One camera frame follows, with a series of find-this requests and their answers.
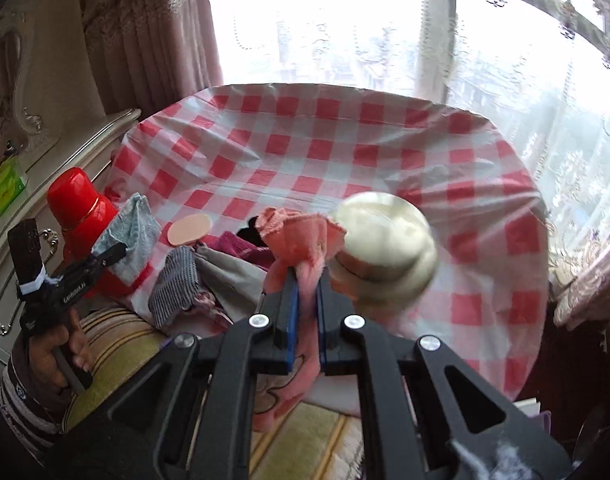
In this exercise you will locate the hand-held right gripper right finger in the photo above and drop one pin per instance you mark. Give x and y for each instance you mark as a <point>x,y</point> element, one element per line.
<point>321,320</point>

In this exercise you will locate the red plastic thermos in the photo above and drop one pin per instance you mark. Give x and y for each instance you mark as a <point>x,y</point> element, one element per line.
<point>77,200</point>

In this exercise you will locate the black white striped cloth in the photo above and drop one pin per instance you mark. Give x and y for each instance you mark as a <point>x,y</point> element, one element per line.
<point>175,285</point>

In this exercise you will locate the person's left hand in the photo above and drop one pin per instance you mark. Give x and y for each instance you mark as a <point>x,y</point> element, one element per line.
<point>45,365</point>

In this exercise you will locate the white window frame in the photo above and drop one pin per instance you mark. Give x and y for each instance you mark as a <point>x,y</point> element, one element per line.
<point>451,50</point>

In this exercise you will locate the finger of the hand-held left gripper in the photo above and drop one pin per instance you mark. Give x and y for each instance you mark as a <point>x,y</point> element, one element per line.
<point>110,256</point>

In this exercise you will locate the grey cloth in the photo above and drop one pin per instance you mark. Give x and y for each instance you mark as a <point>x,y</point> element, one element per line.
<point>230,275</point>

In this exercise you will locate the pink cloth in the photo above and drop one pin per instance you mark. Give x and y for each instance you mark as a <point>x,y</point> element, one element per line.
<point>295,240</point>

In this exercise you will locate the red checkered tablecloth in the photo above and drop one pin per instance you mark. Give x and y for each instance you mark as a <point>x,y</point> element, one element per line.
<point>335,145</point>

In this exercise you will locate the round beige coaster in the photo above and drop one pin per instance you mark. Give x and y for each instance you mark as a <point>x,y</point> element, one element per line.
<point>190,230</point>

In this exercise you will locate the magenta fingerless glove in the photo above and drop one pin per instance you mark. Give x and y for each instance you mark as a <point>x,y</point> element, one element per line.
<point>237,247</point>

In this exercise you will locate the pink embroidered curtain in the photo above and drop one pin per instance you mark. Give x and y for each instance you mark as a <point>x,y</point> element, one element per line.
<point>590,270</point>
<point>145,35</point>

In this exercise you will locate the purple box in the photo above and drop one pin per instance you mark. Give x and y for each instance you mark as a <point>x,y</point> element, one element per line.
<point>540,420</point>

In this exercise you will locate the green packet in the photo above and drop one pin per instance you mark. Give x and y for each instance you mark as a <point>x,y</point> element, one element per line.
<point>7,185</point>

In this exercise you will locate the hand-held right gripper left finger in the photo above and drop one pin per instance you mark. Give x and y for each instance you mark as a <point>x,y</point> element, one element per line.
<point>294,310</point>

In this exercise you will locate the light blue towel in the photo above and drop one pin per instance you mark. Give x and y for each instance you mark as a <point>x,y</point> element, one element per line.
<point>132,232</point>

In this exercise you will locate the floral lace curtain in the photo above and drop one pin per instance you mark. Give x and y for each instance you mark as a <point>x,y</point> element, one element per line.
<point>535,85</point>

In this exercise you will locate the white dresser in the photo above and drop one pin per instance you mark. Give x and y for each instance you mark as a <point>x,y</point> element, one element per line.
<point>35,170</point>

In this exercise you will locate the cream carved furniture panel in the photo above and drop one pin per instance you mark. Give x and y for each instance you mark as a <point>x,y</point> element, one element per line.
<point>25,85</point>

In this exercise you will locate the person's left forearm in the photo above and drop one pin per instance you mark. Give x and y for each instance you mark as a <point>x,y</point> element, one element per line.
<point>25,410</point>

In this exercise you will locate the striped velvet cushion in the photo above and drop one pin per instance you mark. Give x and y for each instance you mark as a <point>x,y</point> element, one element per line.
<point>120,340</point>

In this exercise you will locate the clear snack jar metal lid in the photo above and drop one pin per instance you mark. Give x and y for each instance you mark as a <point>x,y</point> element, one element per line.
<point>385,250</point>

